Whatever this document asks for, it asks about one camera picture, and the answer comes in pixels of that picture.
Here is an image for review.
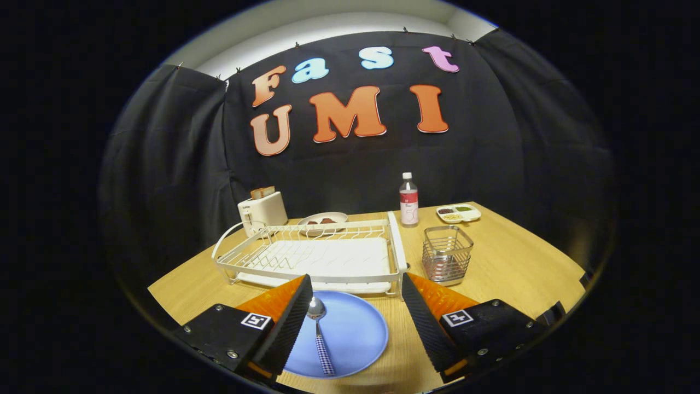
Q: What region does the white divided snack tray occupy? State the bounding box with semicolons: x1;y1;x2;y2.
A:
436;204;482;223

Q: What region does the white wire dish rack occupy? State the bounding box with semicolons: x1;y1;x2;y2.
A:
211;211;409;299

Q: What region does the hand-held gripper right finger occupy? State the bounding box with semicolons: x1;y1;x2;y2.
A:
401;273;547;384

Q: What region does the white drip tray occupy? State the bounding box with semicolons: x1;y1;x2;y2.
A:
236;237;393;294

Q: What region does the blue plate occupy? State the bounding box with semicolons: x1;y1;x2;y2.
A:
282;290;389;379

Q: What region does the spoon with checkered handle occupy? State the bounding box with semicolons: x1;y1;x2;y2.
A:
306;296;336;376

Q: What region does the clear bottle with red label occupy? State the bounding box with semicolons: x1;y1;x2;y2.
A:
399;172;419;228

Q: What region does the small plate with brown food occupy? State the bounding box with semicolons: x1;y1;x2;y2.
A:
297;212;349;237

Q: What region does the metal wire basket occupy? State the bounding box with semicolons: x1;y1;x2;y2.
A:
422;225;474;284

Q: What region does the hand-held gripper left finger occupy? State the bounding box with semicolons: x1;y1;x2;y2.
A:
175;274;314;384

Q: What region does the white toaster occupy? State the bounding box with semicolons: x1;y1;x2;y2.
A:
237;191;289;237

